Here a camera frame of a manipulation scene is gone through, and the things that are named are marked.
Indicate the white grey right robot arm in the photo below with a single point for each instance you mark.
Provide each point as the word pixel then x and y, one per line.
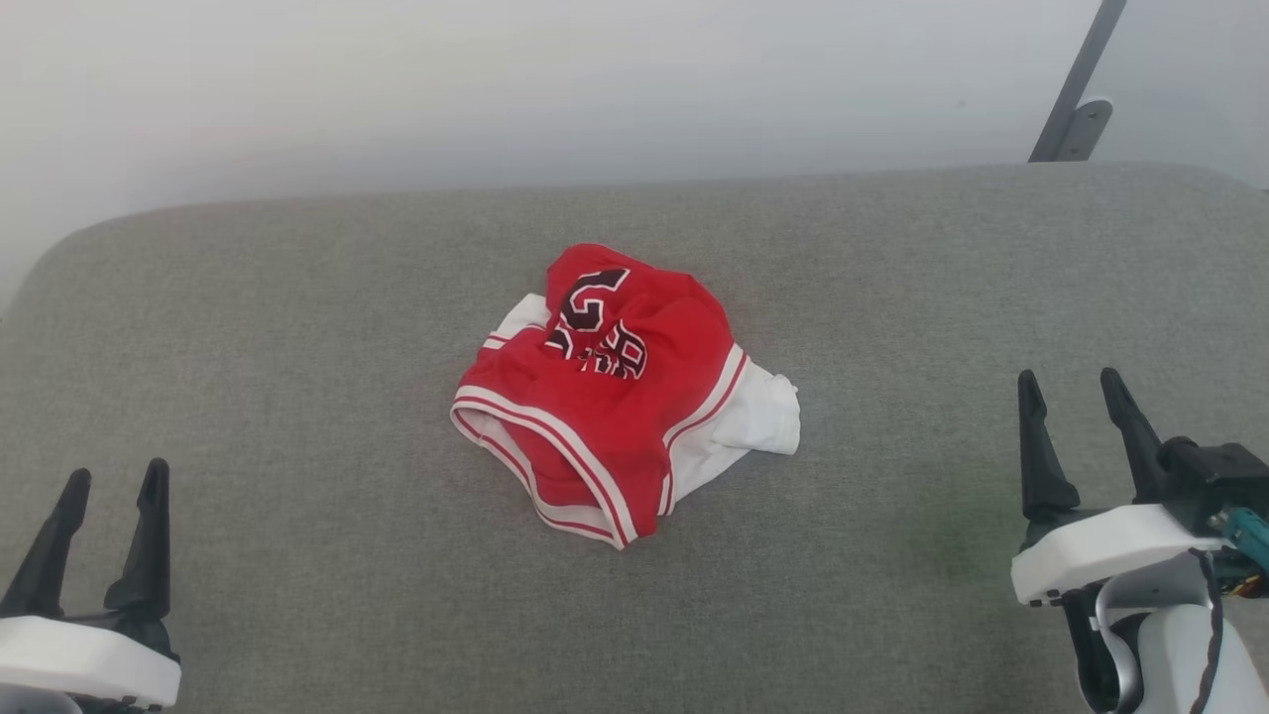
pixel 1160 654

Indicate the grey fabric sofa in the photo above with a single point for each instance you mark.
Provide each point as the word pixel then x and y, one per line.
pixel 297 397

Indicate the grey metal bracket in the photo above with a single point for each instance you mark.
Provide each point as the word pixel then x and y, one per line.
pixel 1086 127

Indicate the grey metal pole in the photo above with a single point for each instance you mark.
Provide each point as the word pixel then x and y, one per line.
pixel 1086 50

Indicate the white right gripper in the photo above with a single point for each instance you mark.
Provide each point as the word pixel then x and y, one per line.
pixel 1100 550

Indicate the teal right camera connector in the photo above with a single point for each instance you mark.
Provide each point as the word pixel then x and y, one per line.
pixel 1247 535

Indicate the red and white jersey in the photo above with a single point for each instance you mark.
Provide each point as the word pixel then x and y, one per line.
pixel 605 416

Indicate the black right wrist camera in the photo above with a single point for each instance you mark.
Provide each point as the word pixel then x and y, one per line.
pixel 1214 476

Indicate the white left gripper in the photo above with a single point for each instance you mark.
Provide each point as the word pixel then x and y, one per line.
pixel 79 654

